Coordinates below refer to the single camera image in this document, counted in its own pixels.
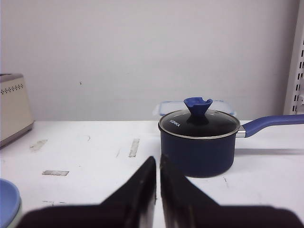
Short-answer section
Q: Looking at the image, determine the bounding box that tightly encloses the blue bowl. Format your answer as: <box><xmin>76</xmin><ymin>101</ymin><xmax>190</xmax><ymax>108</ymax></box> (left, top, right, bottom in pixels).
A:
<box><xmin>0</xmin><ymin>178</ymin><xmax>21</xmax><ymax>228</ymax></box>

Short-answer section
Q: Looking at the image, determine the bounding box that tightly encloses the cream two-slot toaster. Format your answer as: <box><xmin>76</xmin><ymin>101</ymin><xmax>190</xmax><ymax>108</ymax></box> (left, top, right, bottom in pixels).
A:
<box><xmin>0</xmin><ymin>73</ymin><xmax>34</xmax><ymax>147</ymax></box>

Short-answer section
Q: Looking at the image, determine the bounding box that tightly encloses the glass pot lid blue knob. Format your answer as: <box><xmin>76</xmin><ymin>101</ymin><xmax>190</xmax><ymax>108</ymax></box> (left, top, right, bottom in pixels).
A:
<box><xmin>159</xmin><ymin>97</ymin><xmax>240</xmax><ymax>140</ymax></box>

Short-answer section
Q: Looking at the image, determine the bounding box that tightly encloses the white perforated shelf post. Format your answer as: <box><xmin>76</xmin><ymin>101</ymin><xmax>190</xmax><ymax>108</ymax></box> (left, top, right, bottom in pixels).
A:
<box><xmin>284</xmin><ymin>0</ymin><xmax>304</xmax><ymax>114</ymax></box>

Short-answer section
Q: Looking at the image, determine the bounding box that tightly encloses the clear container blue-rimmed lid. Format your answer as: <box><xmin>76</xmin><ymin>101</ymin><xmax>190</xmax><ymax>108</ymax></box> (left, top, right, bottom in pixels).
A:
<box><xmin>152</xmin><ymin>100</ymin><xmax>237</xmax><ymax>116</ymax></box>

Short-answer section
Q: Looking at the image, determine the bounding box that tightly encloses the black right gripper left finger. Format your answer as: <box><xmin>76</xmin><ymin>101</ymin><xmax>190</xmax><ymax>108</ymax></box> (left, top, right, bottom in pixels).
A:
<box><xmin>18</xmin><ymin>156</ymin><xmax>156</xmax><ymax>228</ymax></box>

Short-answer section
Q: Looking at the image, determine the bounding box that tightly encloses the blue saucepan with handle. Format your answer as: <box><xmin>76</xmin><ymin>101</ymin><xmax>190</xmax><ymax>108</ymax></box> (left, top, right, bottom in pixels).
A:
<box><xmin>158</xmin><ymin>114</ymin><xmax>304</xmax><ymax>178</ymax></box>

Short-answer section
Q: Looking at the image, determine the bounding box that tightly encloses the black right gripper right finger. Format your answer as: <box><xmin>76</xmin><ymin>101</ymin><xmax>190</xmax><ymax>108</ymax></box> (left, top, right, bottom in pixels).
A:
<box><xmin>160</xmin><ymin>155</ymin><xmax>302</xmax><ymax>228</ymax></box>

